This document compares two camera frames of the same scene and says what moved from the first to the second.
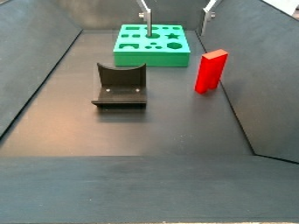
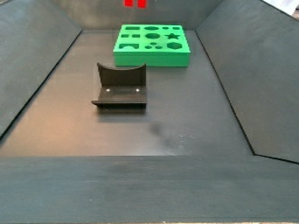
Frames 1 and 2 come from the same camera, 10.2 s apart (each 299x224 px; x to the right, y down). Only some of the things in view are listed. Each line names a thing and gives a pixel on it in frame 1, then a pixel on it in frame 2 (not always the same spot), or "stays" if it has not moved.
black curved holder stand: [123, 87] stays
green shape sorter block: [163, 50] stays
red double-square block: [210, 71] → [140, 3]
